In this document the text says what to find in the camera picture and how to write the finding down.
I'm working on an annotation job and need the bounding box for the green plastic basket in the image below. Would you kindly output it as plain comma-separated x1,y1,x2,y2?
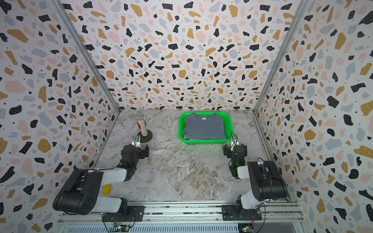
178,112,234,145

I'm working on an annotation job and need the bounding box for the grey t-shirt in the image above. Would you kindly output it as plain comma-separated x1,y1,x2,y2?
182,113,226,140

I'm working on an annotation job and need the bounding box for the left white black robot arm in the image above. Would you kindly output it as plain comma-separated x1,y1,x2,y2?
52,143,150,219

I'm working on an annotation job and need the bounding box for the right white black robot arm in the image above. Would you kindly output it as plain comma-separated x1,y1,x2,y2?
221,143,288,221

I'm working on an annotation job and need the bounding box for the sprinkle tube on black base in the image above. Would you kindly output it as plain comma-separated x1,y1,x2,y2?
135,111,153,143

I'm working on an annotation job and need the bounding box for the yellow block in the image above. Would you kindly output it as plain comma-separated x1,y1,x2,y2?
103,184,112,196

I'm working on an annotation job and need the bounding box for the right circuit board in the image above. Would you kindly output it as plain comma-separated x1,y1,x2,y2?
238,223,254,233

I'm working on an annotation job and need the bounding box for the circuit board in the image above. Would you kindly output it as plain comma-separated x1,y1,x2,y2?
238,223,254,233
113,223,132,233

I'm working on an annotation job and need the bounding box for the left circuit board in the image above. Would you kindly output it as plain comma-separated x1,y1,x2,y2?
113,223,132,233

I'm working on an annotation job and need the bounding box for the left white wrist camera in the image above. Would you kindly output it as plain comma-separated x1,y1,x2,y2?
131,136,141,148

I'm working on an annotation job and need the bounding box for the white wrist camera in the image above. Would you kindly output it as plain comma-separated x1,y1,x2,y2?
230,136,239,151
131,136,141,148

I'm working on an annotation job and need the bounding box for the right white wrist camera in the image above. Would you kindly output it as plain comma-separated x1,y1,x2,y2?
230,136,239,151

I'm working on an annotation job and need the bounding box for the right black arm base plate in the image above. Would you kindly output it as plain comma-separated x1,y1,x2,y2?
221,205,262,221

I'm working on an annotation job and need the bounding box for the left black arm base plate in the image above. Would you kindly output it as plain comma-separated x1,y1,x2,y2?
103,205,145,222

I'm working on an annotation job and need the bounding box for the aluminium front rail frame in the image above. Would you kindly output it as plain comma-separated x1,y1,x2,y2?
56,201,308,233

